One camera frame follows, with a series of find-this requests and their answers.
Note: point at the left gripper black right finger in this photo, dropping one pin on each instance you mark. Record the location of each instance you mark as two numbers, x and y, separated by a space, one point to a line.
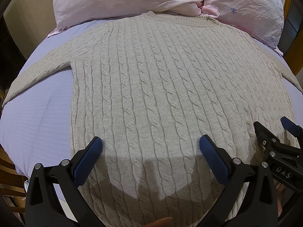
259 206

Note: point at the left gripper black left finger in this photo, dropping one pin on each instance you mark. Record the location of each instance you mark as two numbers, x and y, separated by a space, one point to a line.
43 207

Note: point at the wooden chair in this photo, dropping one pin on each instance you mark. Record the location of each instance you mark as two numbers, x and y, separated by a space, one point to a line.
12 193

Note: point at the wooden headboard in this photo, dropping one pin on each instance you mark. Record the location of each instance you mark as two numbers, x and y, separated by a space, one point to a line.
291 38

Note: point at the pink floral pillow right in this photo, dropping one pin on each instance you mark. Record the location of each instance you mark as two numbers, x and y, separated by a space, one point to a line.
262 19

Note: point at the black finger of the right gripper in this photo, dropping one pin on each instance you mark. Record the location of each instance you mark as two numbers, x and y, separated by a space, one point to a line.
266 139
291 127

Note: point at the person's hand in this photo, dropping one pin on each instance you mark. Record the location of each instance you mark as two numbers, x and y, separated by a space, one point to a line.
164 222

